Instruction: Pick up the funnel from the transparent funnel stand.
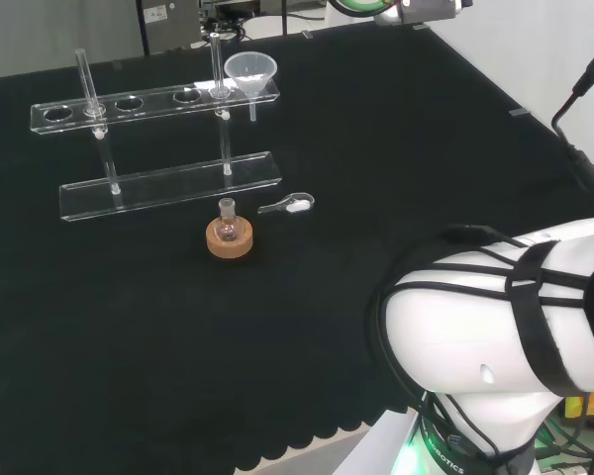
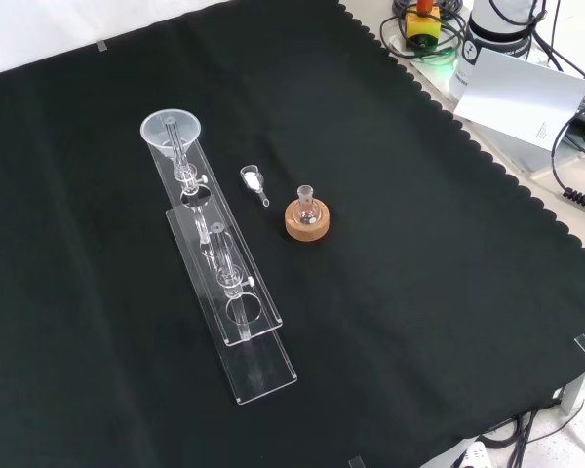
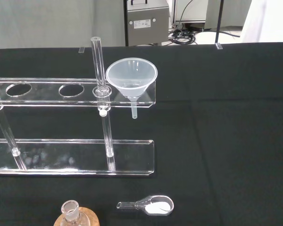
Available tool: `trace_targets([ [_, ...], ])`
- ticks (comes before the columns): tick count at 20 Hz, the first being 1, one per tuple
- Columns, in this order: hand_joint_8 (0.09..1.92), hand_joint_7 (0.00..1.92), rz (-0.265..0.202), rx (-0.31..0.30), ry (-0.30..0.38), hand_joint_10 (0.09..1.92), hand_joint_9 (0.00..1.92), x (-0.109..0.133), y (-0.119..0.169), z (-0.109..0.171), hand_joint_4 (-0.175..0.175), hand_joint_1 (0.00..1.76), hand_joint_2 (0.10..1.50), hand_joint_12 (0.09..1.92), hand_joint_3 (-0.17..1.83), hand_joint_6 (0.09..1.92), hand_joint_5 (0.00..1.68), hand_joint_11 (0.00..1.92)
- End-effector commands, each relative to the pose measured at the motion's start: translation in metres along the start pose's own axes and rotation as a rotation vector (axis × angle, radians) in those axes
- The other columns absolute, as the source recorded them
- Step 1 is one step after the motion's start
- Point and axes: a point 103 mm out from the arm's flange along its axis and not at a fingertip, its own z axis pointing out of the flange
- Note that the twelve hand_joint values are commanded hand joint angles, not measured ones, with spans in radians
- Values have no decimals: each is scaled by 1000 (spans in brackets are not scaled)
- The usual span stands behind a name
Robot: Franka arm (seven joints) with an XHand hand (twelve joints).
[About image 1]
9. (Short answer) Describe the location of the clear acrylic funnel stand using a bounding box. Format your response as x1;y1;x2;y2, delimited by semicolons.
30;33;282;224

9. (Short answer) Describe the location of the green cable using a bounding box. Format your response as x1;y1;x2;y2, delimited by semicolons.
329;0;402;16

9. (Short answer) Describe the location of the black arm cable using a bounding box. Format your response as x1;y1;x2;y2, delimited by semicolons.
551;39;594;209

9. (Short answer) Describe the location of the grey equipment cabinet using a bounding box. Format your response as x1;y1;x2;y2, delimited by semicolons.
136;0;204;55

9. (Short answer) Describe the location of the small round-bottom glass flask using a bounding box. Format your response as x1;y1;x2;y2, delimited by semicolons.
215;197;240;243

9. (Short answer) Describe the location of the black bench cloth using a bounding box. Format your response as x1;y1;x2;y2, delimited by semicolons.
0;22;594;475

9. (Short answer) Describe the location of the cork ring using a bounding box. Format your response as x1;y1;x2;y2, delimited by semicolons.
205;217;255;258

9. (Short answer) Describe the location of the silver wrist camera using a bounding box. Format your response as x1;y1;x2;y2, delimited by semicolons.
373;0;471;25

